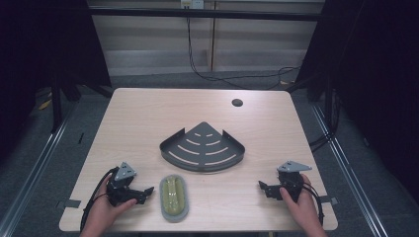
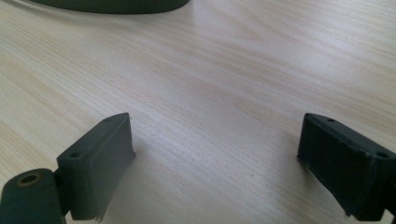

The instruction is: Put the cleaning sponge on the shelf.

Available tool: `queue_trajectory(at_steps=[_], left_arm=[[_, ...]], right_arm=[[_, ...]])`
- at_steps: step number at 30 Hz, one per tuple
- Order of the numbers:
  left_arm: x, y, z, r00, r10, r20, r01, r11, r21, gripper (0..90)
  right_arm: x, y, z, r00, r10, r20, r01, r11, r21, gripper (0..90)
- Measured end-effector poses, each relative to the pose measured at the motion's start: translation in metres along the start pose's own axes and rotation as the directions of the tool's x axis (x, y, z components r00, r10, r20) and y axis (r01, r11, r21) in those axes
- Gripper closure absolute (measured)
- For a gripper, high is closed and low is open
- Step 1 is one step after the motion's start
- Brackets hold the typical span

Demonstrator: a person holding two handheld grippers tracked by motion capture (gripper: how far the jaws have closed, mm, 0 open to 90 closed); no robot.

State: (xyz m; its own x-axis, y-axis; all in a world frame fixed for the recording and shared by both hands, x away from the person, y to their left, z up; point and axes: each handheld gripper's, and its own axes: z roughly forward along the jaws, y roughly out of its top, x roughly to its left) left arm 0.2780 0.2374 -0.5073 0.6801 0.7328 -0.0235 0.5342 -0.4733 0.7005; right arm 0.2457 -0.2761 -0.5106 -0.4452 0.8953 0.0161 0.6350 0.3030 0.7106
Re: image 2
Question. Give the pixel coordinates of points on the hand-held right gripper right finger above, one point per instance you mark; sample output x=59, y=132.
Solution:
x=345, y=168

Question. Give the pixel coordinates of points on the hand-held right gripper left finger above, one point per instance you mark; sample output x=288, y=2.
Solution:
x=93, y=168

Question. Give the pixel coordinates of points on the dark round object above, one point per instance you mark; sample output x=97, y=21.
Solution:
x=112, y=6

